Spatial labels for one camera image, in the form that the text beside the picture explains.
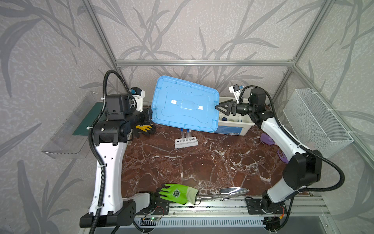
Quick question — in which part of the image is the blue plastic bin lid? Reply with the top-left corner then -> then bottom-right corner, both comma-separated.
151,76 -> 220,133

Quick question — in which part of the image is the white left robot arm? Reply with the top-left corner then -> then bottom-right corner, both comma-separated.
79,70 -> 152,234

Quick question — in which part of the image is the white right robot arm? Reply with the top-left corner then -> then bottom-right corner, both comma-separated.
215,84 -> 345,214

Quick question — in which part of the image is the purple pink plastic scoop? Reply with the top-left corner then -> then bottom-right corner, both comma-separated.
260,133 -> 277,145

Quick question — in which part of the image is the yellow black work glove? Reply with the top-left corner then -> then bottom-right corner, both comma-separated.
133,125 -> 156,138

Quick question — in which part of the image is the white test tube rack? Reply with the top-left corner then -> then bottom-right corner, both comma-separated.
174,136 -> 198,149

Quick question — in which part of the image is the silver metal trowel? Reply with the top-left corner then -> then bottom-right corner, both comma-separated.
196,187 -> 249,201

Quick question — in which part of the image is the green work glove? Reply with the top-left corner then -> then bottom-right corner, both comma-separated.
155,184 -> 199,205

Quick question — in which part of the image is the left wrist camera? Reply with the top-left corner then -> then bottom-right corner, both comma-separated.
131,87 -> 145,112

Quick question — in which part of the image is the clear plastic wall shelf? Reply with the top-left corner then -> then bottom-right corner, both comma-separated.
41,91 -> 102,159

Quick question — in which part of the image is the white wire mesh basket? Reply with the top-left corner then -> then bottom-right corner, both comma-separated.
283,89 -> 354,158

